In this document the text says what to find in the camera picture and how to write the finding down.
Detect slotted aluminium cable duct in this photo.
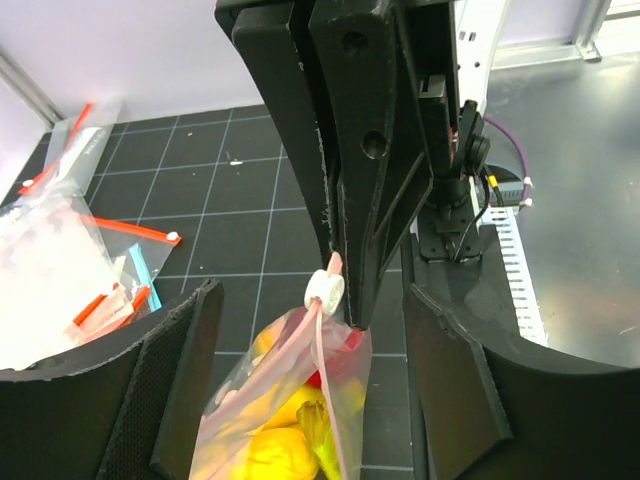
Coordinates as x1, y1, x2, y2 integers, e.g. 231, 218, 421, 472
482, 207, 548, 347

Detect black grid cutting mat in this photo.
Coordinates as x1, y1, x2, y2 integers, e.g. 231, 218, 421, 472
85, 106, 414, 479

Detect red apple front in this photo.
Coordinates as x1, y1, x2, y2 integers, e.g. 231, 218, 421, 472
326, 330, 364, 377

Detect orange-edged flat bag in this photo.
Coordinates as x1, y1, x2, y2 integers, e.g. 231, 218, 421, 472
70, 216, 182, 344

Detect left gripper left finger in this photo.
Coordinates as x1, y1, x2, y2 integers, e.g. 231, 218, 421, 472
1, 279, 223, 479

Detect clear bag orange zipper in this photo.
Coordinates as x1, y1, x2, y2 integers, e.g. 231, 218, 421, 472
18, 98, 123, 196

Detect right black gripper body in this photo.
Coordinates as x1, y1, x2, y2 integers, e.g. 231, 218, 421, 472
214, 0, 464, 181

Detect clear pink-dotted zip bag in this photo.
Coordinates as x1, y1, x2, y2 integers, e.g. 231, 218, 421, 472
189, 253, 372, 479

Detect pile of red-dotted bags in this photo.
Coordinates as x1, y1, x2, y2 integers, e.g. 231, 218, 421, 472
1, 194, 118, 370

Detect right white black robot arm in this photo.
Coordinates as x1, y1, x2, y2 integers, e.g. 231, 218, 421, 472
214, 1, 490, 330

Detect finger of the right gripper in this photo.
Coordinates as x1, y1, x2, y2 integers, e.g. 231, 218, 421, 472
230, 1, 339, 262
309, 1, 432, 330

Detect right aluminium frame post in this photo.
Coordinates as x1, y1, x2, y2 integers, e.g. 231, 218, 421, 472
0, 47, 64, 126

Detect yellow banana bunch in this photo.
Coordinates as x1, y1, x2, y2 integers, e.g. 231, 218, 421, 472
223, 323, 372, 479

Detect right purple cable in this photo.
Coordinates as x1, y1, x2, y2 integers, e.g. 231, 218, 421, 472
482, 117, 535, 214

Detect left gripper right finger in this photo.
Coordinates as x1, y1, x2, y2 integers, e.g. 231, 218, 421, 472
405, 287, 639, 479

